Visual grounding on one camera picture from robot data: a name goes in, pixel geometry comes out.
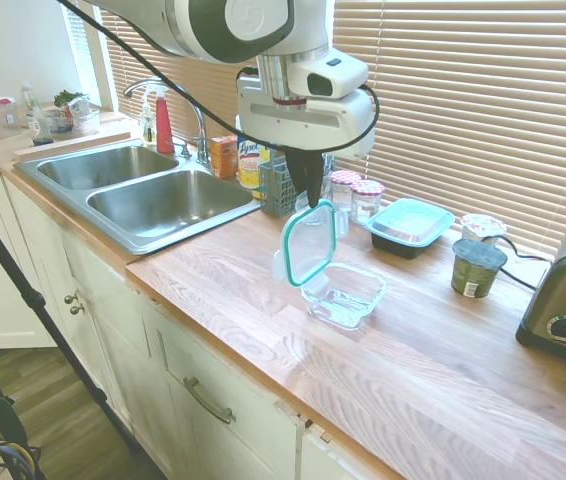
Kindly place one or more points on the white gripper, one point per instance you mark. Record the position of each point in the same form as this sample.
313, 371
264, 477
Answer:
308, 125

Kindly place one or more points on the clear lid with teal seal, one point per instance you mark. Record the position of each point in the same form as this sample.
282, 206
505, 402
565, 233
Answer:
308, 245

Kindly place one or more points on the glass jar red checkered lid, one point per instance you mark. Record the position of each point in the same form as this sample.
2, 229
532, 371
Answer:
345, 192
367, 202

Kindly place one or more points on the black container with teal lid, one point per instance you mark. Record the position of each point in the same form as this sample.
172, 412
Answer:
408, 225

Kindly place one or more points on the clear glass food container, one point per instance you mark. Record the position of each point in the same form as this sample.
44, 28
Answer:
350, 300

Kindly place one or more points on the clear drinking glass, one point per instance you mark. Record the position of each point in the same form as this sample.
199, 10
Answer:
327, 189

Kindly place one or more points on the grey-blue cutlery basket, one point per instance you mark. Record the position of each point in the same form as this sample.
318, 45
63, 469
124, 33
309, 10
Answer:
275, 195

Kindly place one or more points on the Lysol wipes canister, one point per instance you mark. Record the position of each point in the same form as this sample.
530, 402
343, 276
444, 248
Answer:
250, 165

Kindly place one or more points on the orange baking soda box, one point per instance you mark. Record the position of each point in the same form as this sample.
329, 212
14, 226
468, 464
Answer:
224, 157

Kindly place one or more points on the chrome kitchen faucet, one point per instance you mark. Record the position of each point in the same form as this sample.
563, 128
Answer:
200, 125

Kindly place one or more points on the red spray bottle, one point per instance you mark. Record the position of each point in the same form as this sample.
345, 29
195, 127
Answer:
164, 125

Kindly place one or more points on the wide beige window blind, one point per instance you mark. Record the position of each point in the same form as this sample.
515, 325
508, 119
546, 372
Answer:
463, 125

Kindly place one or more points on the clear soap dispenser bottle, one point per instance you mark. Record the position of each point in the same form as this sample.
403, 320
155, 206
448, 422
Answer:
148, 127

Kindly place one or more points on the white yogurt cup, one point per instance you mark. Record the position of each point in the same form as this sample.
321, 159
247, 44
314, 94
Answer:
483, 225

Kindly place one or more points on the stainless steel double sink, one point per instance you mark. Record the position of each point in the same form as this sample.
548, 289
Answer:
128, 200

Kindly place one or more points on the green yogurt cup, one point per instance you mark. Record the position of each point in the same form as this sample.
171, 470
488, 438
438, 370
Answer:
475, 272

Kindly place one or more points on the clear plastic clamshell box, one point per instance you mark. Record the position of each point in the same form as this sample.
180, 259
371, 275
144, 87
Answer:
80, 120

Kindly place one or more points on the white kitchen cabinet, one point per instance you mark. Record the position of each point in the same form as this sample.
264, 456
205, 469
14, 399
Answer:
128, 350

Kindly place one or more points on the green leafy herbs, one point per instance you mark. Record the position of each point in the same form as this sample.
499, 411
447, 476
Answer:
69, 97

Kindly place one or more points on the round metal cabinet knob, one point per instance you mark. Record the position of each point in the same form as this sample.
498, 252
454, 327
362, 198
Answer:
70, 299
77, 309

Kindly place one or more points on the clear plastic bottle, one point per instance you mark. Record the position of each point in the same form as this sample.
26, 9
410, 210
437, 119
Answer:
38, 120

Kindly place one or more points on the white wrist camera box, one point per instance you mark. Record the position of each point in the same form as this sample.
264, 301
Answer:
333, 75

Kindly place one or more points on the black camera tripod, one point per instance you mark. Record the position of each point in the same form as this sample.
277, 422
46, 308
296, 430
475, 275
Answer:
33, 300

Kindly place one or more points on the dark green metal frame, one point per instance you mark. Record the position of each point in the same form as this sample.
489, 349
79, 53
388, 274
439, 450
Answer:
10, 425

